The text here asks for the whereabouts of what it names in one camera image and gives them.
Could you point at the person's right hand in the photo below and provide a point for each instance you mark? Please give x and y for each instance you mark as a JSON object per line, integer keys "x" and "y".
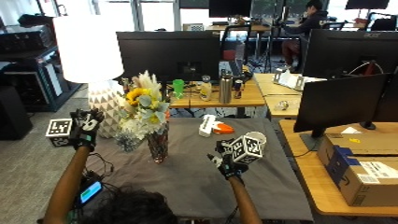
{"x": 227, "y": 164}

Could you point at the person's left hand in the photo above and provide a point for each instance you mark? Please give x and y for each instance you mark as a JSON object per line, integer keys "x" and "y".
{"x": 84, "y": 132}

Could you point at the white triangle-patterned lamp base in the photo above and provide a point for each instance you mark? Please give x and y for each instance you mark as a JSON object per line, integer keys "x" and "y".
{"x": 104, "y": 105}

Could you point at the orange tool piece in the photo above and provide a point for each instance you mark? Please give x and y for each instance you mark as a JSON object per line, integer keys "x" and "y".
{"x": 224, "y": 128}

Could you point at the white marker cube on right glove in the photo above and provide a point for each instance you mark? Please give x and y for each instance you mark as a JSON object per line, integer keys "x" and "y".
{"x": 248, "y": 149}

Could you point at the white marker cube on glove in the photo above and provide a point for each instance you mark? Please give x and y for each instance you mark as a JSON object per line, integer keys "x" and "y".
{"x": 59, "y": 130}
{"x": 248, "y": 149}

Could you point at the dark gray tablecloth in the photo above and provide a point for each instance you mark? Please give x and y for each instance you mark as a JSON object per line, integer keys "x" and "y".
{"x": 195, "y": 177}

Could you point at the white handheld tool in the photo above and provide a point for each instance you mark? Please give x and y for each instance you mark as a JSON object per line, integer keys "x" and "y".
{"x": 207, "y": 125}

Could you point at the white marker cube on left glove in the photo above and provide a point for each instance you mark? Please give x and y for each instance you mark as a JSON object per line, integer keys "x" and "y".
{"x": 59, "y": 130}

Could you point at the white cup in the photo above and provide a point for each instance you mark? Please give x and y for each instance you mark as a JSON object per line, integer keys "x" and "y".
{"x": 260, "y": 138}

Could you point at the sunflower and white flower bouquet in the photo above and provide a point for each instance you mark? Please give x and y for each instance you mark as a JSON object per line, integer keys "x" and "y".
{"x": 143, "y": 107}

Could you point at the dark patterned glass vase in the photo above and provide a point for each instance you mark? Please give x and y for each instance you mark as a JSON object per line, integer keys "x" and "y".
{"x": 157, "y": 144}

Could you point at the wooden desk with drinks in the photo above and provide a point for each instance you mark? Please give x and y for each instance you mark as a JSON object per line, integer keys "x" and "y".
{"x": 249, "y": 99}

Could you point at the black box on floor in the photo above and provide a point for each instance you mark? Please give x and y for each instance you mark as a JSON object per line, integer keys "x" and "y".
{"x": 12, "y": 113}

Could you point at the dark drink can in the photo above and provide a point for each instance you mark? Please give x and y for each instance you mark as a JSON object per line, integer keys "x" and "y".
{"x": 237, "y": 90}

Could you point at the stainless steel bottle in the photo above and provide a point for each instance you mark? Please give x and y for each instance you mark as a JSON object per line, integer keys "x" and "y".
{"x": 225, "y": 88}

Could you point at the clear plastic bottle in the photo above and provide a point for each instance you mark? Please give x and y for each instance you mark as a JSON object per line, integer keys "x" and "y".
{"x": 205, "y": 90}

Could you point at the shiny crumpled wrapper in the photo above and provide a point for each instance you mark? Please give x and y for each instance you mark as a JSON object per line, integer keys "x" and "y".
{"x": 281, "y": 105}

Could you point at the black equipment rack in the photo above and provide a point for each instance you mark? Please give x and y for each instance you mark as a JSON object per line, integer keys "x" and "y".
{"x": 31, "y": 68}

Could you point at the long wooden desk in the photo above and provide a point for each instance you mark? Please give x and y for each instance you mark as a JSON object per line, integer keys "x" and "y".
{"x": 276, "y": 93}

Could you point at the green plastic cup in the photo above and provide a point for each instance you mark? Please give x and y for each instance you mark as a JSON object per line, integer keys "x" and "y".
{"x": 179, "y": 88}

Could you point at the white lamp shade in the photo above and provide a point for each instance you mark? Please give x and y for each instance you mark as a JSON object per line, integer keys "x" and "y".
{"x": 88, "y": 48}

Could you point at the wooden desk with boxes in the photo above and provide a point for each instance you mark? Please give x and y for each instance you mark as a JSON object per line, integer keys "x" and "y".
{"x": 307, "y": 174}

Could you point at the phone with lit blue screen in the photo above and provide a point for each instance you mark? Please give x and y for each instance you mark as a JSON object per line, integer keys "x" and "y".
{"x": 91, "y": 192}

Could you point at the person's head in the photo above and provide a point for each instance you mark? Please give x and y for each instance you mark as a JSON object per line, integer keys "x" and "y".
{"x": 128, "y": 208}

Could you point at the white folded device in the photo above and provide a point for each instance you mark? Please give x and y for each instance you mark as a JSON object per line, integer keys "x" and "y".
{"x": 288, "y": 80}

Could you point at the black monitor with wide back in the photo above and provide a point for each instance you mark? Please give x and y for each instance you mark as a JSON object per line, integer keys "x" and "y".
{"x": 165, "y": 54}

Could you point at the black monitor on square stand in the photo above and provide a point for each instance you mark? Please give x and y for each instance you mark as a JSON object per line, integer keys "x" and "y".
{"x": 337, "y": 102}

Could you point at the black office chair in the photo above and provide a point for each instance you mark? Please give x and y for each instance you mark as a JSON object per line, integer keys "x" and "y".
{"x": 236, "y": 42}

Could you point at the flat brown cardboard box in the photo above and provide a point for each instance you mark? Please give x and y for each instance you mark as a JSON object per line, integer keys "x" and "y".
{"x": 369, "y": 143}

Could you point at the cardboard box with blue tape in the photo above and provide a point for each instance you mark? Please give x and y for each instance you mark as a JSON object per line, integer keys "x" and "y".
{"x": 369, "y": 180}

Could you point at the black monitor with round foot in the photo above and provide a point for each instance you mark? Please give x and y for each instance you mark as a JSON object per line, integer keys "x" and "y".
{"x": 389, "y": 102}

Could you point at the black monitor with silver logo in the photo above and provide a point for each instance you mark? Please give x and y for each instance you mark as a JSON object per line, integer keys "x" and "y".
{"x": 348, "y": 51}

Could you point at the small black background monitor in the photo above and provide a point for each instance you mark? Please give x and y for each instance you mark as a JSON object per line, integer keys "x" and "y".
{"x": 366, "y": 3}

